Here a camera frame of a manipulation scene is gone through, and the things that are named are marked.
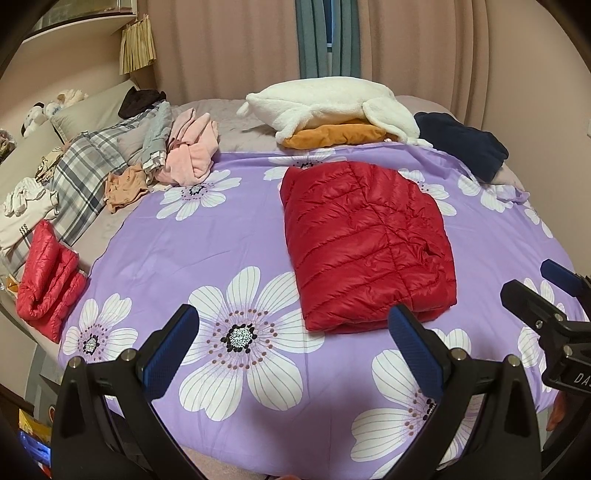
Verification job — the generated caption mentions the teal curtain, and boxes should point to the teal curtain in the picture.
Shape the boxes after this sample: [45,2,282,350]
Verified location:
[295,0,361,79]

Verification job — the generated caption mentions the navy fleece garment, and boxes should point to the navy fleece garment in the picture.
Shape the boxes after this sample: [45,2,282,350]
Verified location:
[414,112,509,183]

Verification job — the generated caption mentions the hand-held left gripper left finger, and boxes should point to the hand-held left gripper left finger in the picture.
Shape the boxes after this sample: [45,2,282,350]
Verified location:
[51,305,200,480]

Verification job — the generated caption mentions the orange garment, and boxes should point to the orange garment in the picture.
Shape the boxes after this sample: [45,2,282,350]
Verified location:
[281,119,387,150]

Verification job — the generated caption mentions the small folded red jacket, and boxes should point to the small folded red jacket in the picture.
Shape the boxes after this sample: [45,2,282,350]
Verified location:
[16,220,88,343]

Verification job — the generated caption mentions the pink garment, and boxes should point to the pink garment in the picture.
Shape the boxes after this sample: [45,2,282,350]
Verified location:
[157,111,220,186]

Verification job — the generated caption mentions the white printed garment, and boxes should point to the white printed garment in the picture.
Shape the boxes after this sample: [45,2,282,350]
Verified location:
[0,178,58,252]

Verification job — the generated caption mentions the person's right hand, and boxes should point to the person's right hand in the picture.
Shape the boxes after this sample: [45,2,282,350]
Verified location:
[549,394,568,432]

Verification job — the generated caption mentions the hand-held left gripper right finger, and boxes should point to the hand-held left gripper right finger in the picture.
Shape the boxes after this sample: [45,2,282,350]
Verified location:
[389,305,542,480]

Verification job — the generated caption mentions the red down jacket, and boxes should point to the red down jacket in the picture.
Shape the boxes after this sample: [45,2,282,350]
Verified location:
[279,161,458,333]

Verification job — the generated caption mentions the beige curtain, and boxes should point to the beige curtain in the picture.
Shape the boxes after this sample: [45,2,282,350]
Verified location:
[148,0,504,125]

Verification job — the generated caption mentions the plush toys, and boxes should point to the plush toys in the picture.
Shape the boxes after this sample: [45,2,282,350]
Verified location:
[21,90,88,137]

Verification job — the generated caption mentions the dark brown garment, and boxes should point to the dark brown garment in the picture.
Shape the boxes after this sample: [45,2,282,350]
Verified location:
[118,88,167,118]

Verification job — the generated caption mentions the beige small garment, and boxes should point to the beige small garment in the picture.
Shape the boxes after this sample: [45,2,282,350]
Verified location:
[105,166,151,213]

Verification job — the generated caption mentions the wall shelf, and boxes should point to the wall shelf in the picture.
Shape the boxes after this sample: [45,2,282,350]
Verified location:
[23,0,148,44]

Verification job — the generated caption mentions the white fleece garment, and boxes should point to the white fleece garment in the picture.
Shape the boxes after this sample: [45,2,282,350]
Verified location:
[238,78,432,146]

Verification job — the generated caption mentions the purple floral blanket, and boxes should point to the purple floral blanket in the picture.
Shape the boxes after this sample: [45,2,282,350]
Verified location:
[60,141,573,467]

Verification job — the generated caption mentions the grey pillow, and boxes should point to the grey pillow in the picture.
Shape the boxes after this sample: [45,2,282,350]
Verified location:
[50,82,134,139]

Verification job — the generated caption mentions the grey garment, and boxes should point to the grey garment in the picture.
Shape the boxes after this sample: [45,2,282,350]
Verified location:
[142,102,172,174]

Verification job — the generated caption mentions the grey plaid bedding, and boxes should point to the grey plaid bedding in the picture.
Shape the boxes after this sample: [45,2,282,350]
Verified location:
[46,113,160,245]

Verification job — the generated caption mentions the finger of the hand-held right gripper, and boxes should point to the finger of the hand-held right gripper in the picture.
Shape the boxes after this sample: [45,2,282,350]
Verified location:
[541,259,591,298]
[501,279,568,333]

